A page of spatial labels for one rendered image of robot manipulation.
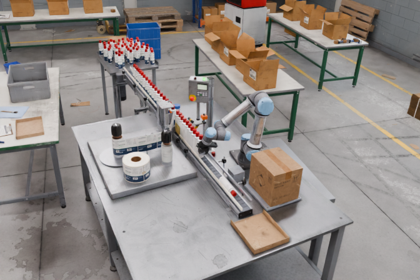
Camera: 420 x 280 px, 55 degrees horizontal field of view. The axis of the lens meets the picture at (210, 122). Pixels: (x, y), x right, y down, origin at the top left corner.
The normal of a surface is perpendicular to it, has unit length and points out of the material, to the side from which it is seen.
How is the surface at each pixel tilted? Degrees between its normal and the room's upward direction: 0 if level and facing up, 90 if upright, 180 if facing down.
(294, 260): 1
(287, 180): 90
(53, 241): 0
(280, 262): 0
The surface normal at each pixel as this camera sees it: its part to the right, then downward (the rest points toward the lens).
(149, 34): 0.29, 0.47
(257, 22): 0.49, 0.43
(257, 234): 0.03, -0.88
